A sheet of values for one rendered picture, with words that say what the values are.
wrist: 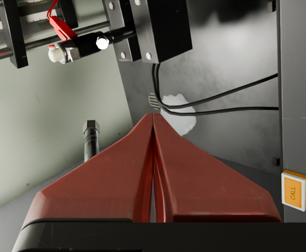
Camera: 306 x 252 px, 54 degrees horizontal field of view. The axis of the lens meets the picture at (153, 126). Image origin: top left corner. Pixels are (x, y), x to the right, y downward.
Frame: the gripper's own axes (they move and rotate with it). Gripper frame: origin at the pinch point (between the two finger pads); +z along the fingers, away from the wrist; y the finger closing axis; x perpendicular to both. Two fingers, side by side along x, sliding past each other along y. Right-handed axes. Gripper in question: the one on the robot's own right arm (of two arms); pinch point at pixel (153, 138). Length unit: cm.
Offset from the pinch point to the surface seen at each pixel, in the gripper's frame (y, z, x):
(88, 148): 7.9, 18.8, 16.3
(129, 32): 3.5, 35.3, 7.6
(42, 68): 24, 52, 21
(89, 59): 15, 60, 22
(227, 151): -16, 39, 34
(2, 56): 26.2, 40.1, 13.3
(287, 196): -17.9, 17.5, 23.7
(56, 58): 12.3, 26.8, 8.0
